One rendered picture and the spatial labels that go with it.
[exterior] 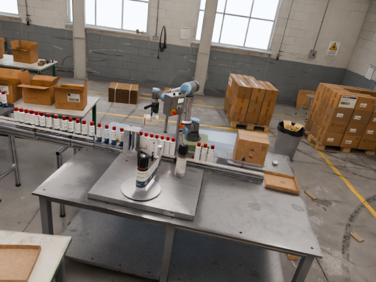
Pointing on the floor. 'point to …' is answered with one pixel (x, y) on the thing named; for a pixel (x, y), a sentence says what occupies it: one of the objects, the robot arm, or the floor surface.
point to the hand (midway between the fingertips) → (151, 118)
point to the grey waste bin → (286, 144)
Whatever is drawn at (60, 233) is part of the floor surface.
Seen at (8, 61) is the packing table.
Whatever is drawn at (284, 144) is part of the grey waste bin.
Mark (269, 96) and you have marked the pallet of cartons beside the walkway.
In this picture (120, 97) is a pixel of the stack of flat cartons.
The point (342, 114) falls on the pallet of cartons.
